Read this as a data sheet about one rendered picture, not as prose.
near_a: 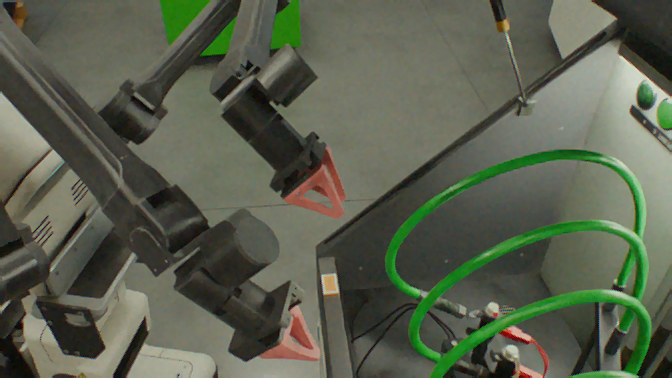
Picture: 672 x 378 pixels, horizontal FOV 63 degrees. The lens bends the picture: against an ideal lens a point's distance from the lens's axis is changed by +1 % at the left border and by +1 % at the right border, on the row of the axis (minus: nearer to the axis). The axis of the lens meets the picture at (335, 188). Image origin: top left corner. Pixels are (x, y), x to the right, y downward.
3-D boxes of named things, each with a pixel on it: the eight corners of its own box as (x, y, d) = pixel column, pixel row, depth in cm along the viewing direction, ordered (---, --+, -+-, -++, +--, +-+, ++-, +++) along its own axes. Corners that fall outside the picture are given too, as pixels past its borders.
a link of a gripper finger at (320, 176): (361, 186, 75) (315, 138, 73) (359, 209, 69) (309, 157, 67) (326, 213, 78) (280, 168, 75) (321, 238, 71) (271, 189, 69)
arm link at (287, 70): (252, 118, 80) (209, 78, 75) (309, 64, 78) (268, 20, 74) (268, 153, 70) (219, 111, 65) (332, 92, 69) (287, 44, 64)
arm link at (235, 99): (217, 106, 72) (210, 112, 66) (254, 70, 71) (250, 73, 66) (254, 143, 74) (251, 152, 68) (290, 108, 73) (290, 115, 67)
